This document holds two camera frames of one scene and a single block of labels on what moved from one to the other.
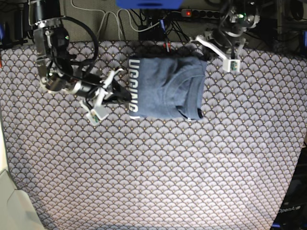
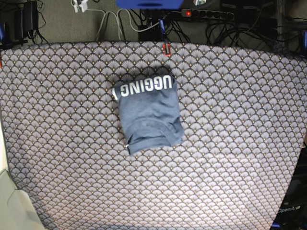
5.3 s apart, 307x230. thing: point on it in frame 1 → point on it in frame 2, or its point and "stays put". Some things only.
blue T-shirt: x=172 y=87 → x=149 y=113
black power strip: x=201 y=13 stays put
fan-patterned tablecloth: x=235 y=168 stays put
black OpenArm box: x=292 y=214 stays put
